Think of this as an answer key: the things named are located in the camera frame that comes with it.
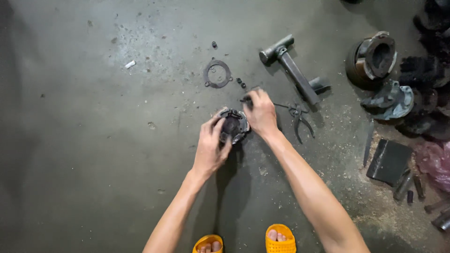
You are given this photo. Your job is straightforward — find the yellow sandal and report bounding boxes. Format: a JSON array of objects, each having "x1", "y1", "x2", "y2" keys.
[
  {"x1": 192, "y1": 234, "x2": 224, "y2": 253},
  {"x1": 265, "y1": 224, "x2": 297, "y2": 253}
]

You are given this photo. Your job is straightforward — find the grey metal engine cover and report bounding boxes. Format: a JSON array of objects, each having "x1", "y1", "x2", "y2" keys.
[{"x1": 360, "y1": 80, "x2": 415, "y2": 121}]

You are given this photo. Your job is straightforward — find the yellow right sandal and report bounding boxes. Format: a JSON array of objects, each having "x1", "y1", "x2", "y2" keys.
[{"x1": 265, "y1": 224, "x2": 297, "y2": 253}]

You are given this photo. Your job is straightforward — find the person's left hand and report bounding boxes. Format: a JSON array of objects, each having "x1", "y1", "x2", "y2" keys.
[{"x1": 193, "y1": 113, "x2": 233, "y2": 180}]

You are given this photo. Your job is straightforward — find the person's right hand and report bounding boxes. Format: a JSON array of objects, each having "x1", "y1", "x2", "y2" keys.
[{"x1": 243, "y1": 88, "x2": 281, "y2": 139}]

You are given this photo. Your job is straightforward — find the black circlip pliers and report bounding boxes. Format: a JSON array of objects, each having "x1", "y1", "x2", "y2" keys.
[{"x1": 274, "y1": 102, "x2": 316, "y2": 145}]

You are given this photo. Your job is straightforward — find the yellow left sandal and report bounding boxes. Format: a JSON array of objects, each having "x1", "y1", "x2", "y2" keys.
[{"x1": 192, "y1": 234, "x2": 224, "y2": 253}]

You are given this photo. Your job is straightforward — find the person's left foot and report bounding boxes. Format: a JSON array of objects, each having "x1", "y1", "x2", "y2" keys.
[{"x1": 198, "y1": 241, "x2": 223, "y2": 253}]

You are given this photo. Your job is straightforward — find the metal pipes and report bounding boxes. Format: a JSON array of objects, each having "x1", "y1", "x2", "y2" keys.
[{"x1": 424, "y1": 197, "x2": 450, "y2": 232}]

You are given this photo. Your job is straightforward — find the flat metal ring plate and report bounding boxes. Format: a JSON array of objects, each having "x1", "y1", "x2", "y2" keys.
[{"x1": 202, "y1": 58, "x2": 234, "y2": 89}]

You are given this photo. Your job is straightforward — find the round metal clutch assembly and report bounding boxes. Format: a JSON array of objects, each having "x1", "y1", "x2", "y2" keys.
[{"x1": 215, "y1": 108, "x2": 251, "y2": 145}]

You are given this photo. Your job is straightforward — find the person's right foot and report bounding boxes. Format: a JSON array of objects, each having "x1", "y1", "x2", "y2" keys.
[{"x1": 267, "y1": 229, "x2": 288, "y2": 242}]

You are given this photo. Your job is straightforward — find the black rectangular block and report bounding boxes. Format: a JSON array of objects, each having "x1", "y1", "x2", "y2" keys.
[{"x1": 366, "y1": 138, "x2": 414, "y2": 187}]

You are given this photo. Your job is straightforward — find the long metal blade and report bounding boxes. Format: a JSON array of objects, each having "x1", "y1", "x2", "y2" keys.
[{"x1": 363, "y1": 119, "x2": 375, "y2": 168}]

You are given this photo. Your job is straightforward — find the round metal clutch drum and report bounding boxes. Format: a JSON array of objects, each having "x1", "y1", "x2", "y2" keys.
[{"x1": 345, "y1": 31, "x2": 398, "y2": 90}]

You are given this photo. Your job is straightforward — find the person's foot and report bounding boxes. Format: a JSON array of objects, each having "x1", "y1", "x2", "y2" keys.
[
  {"x1": 267, "y1": 229, "x2": 288, "y2": 242},
  {"x1": 198, "y1": 241, "x2": 223, "y2": 253}
]

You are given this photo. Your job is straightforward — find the pink plastic bag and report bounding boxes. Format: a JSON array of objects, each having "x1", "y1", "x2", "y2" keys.
[{"x1": 413, "y1": 141, "x2": 450, "y2": 193}]

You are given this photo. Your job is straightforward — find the heap of black engine parts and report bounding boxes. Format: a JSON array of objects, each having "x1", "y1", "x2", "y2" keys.
[{"x1": 395, "y1": 0, "x2": 450, "y2": 142}]

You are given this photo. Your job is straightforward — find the short metal cylinder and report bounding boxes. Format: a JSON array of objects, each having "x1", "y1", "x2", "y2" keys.
[{"x1": 393, "y1": 171, "x2": 414, "y2": 202}]

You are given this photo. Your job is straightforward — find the short dark metal rod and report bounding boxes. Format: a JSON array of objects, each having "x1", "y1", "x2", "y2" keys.
[{"x1": 413, "y1": 175, "x2": 426, "y2": 201}]

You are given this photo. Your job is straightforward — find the grey metal hammer tool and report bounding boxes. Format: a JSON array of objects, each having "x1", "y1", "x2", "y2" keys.
[{"x1": 259, "y1": 34, "x2": 331, "y2": 106}]

